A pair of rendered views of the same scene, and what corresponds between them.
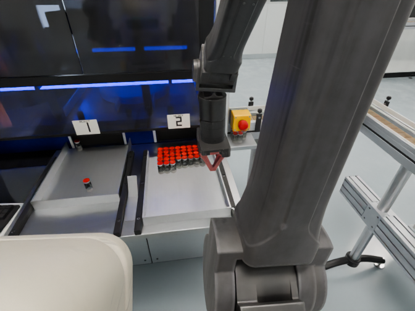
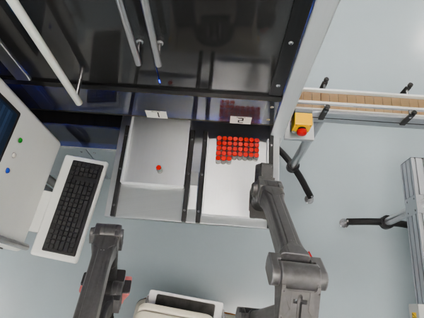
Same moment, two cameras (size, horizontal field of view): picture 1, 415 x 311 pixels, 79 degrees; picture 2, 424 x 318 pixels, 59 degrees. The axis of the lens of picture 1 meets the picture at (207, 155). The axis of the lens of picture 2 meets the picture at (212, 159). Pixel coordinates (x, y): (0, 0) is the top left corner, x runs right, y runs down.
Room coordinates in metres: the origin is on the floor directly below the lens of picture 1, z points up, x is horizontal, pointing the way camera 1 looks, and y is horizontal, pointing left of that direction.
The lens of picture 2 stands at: (0.15, 0.07, 2.37)
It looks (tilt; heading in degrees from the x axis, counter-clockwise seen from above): 69 degrees down; 12
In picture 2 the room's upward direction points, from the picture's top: straight up
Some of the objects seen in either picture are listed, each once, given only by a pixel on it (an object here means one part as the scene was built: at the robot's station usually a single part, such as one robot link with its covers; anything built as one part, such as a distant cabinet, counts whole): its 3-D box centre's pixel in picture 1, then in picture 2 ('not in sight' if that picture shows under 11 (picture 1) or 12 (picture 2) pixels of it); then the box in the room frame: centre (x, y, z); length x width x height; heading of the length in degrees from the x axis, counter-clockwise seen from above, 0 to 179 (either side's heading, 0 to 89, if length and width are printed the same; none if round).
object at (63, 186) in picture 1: (89, 168); (158, 146); (0.72, 0.43, 0.90); 0.34 x 0.26 x 0.04; 8
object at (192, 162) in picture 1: (181, 161); (236, 156); (0.75, 0.10, 0.90); 0.18 x 0.02 x 0.05; 99
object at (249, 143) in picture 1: (238, 139); (298, 125); (0.96, -0.14, 0.87); 0.14 x 0.13 x 0.02; 8
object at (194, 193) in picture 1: (183, 178); (236, 176); (0.66, 0.08, 0.90); 0.34 x 0.26 x 0.04; 9
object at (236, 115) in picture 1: (239, 119); (301, 120); (0.92, -0.13, 0.99); 0.08 x 0.07 x 0.07; 8
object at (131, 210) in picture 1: (130, 197); (193, 190); (0.56, 0.24, 0.91); 0.14 x 0.03 x 0.06; 7
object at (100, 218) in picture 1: (136, 182); (196, 167); (0.67, 0.26, 0.87); 0.70 x 0.48 x 0.02; 98
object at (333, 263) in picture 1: (349, 263); (383, 223); (0.84, -0.86, 0.07); 0.50 x 0.08 x 0.14; 98
